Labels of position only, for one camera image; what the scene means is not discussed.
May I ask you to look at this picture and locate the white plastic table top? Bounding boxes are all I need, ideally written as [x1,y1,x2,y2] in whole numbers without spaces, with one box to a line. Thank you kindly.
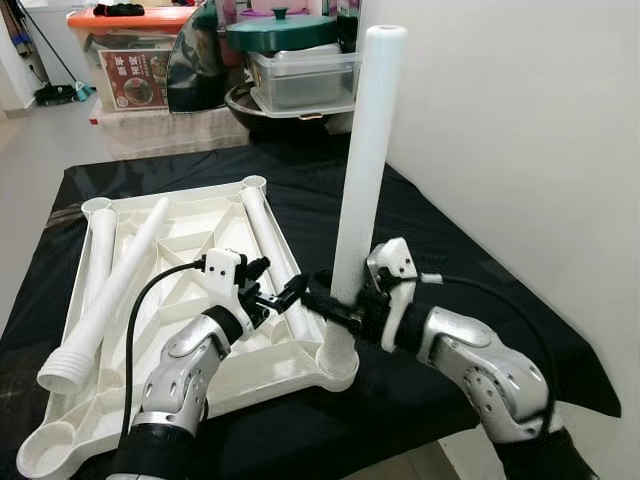
[17,176,361,480]

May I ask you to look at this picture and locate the black tablecloth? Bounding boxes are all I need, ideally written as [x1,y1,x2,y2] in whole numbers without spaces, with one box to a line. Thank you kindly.
[0,135,621,480]

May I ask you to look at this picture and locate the black wok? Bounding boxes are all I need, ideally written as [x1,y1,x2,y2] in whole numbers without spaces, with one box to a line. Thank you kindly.
[225,82,356,133]

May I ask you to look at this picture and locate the beige cardboard box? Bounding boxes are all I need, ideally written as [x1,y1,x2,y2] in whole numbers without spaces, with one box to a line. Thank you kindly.
[95,105,246,159]

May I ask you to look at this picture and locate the clear plastic storage box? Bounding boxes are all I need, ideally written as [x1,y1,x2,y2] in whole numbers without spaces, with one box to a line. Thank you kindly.
[247,45,363,111]

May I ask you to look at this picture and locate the green head mop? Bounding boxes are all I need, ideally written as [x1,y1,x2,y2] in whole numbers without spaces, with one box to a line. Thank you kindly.
[15,10,91,106]

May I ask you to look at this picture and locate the white refrigerator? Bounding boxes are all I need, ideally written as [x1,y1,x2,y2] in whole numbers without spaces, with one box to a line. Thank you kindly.
[20,0,96,86]

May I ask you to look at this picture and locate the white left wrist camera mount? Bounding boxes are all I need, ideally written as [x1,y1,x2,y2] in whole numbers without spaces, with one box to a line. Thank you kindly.
[198,248,249,313]

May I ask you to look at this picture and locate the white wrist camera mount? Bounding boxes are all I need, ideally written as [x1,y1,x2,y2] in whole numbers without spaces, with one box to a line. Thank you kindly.
[198,248,249,313]
[364,237,421,351]

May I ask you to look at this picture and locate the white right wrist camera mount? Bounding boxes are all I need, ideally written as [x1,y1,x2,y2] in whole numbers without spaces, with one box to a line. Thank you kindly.
[364,237,421,351]

